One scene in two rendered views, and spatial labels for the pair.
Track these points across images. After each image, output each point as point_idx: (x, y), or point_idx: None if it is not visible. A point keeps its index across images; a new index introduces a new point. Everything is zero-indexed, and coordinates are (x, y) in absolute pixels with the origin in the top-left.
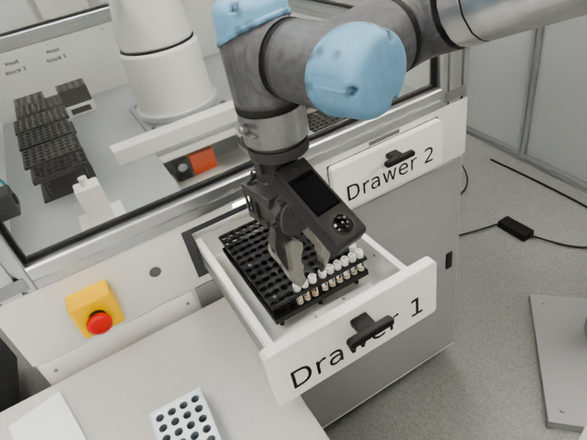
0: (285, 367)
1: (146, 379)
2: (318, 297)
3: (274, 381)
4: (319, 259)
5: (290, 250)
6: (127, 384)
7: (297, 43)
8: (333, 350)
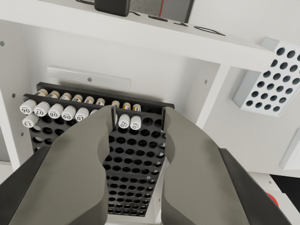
0: (235, 39)
1: (242, 142)
2: (116, 98)
3: (247, 41)
4: (110, 126)
5: (221, 200)
6: (252, 146)
7: None
8: (161, 21)
